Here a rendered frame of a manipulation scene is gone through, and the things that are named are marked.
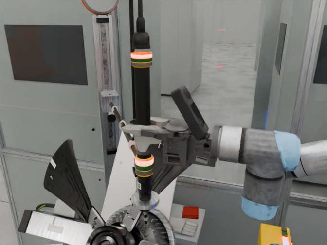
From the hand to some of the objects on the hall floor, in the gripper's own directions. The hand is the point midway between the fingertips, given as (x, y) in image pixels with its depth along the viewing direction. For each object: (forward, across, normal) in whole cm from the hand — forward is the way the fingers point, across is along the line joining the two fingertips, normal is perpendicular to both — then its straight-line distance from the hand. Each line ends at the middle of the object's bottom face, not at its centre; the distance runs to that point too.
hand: (131, 122), depth 65 cm
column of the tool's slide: (+37, +59, -157) cm, 172 cm away
